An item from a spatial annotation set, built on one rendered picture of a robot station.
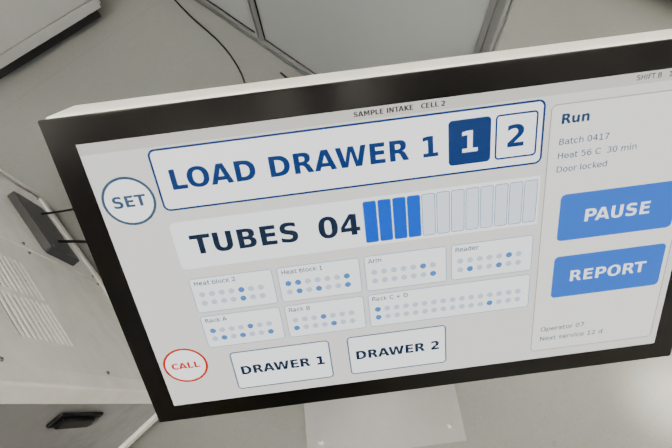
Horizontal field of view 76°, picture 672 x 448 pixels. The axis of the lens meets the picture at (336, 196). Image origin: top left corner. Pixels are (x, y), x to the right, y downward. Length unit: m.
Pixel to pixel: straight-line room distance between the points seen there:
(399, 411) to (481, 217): 1.08
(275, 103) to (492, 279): 0.24
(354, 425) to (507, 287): 1.04
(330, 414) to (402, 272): 1.05
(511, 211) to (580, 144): 0.07
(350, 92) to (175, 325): 0.25
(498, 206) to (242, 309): 0.24
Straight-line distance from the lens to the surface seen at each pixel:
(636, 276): 0.48
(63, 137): 0.37
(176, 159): 0.34
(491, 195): 0.37
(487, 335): 0.45
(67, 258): 1.51
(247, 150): 0.33
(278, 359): 0.44
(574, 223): 0.42
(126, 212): 0.37
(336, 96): 0.32
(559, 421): 1.55
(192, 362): 0.45
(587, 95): 0.38
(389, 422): 1.41
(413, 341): 0.43
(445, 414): 1.42
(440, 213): 0.36
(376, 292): 0.39
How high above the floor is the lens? 1.44
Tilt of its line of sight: 64 degrees down
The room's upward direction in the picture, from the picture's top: 7 degrees counter-clockwise
